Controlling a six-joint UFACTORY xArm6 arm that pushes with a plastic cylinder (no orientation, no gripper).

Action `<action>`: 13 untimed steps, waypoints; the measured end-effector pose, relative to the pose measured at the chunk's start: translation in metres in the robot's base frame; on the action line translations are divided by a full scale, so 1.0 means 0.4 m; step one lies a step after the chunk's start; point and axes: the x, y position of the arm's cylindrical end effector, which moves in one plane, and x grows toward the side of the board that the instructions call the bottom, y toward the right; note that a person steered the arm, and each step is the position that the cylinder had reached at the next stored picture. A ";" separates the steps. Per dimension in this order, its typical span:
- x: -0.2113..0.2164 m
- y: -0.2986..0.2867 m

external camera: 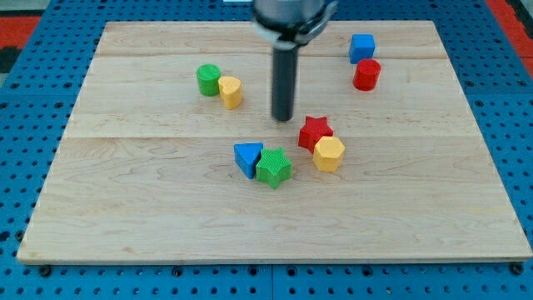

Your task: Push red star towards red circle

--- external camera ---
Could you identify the blue triangle block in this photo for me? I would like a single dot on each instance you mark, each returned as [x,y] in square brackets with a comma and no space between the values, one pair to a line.
[247,155]

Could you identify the red star block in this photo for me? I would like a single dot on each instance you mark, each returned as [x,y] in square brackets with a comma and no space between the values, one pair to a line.
[312,131]

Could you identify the yellow hexagon block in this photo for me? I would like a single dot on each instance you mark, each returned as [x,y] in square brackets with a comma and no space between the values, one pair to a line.
[328,154]

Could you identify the yellow heart block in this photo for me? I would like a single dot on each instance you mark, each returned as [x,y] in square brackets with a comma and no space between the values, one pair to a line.
[230,89]

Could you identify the green cylinder block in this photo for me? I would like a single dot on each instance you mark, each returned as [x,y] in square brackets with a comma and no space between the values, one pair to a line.
[207,79]

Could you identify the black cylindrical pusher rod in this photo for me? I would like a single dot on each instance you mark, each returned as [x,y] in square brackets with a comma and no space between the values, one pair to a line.
[283,83]

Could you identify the green star block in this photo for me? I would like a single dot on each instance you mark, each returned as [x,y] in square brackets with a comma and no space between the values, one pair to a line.
[273,167]

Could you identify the light wooden board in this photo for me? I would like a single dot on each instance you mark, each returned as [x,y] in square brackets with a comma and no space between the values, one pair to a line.
[145,172]

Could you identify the red cylinder block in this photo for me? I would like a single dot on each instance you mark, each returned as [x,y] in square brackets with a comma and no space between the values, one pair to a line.
[366,74]

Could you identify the blue cube block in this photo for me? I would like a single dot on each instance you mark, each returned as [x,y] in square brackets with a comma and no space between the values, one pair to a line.
[362,47]

